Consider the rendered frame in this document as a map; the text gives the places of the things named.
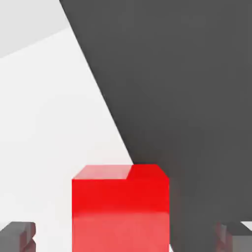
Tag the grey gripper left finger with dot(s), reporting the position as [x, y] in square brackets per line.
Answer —
[13, 238]

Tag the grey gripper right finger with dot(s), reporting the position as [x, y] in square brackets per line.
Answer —
[238, 241]

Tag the small red cube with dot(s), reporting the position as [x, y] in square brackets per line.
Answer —
[120, 212]

